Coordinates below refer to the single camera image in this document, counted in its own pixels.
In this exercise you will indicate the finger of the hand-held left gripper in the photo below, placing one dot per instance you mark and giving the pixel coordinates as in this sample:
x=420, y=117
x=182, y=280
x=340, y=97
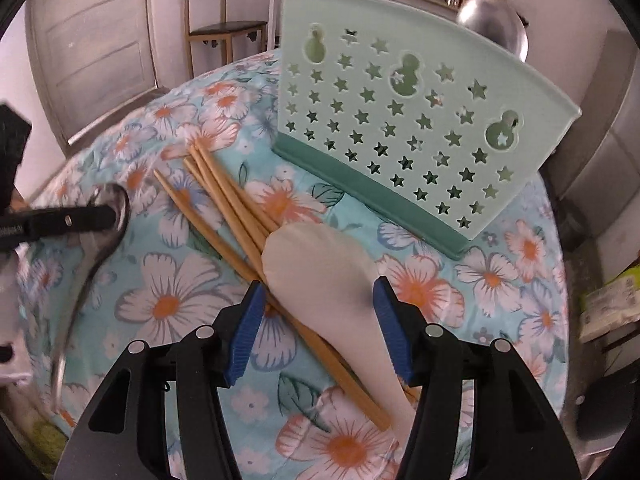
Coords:
x=70, y=222

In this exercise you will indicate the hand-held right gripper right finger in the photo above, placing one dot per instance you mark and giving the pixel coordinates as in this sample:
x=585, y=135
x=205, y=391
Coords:
x=395, y=330

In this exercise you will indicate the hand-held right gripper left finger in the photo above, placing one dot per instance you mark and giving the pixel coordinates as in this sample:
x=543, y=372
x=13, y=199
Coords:
x=247, y=335

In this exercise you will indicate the metal spoon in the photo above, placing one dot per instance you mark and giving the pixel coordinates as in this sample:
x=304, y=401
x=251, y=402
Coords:
x=107, y=195

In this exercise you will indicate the beige rice paddle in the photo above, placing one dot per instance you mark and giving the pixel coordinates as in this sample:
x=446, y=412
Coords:
x=320, y=280

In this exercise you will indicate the green plastic utensil holder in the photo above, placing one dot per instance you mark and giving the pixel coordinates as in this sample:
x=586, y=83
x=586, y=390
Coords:
x=350, y=110

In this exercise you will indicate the person's left hand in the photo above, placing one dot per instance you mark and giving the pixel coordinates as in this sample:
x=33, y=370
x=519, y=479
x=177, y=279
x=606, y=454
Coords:
x=12, y=300

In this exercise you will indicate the blue floral tablecloth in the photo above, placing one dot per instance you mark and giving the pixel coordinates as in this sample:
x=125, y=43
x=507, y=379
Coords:
x=165, y=305

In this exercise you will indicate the white door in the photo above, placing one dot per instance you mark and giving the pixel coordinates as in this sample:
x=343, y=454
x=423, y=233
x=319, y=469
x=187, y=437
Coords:
x=90, y=50

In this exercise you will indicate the yellow and white rice sack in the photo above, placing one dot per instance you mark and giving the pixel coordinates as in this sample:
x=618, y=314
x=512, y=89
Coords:
x=610, y=305

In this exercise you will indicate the wooden chair with dark seat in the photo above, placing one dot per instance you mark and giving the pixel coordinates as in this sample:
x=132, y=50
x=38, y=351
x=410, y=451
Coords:
x=225, y=27

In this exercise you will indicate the white side table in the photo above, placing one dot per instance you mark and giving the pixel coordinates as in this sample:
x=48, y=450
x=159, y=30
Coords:
x=273, y=15

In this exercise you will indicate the silver refrigerator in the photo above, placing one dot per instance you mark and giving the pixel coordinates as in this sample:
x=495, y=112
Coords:
x=615, y=135

